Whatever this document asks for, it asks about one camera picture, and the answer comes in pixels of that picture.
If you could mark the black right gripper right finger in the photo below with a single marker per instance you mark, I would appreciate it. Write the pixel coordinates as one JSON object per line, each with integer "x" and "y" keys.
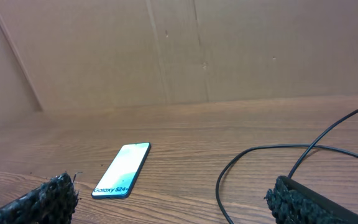
{"x": 291, "y": 202}

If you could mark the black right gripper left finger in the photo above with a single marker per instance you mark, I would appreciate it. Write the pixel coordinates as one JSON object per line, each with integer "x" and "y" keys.
{"x": 52, "y": 202}

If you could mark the Samsung Galaxy smartphone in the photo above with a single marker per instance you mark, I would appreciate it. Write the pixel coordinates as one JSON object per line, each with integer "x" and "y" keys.
{"x": 121, "y": 175}

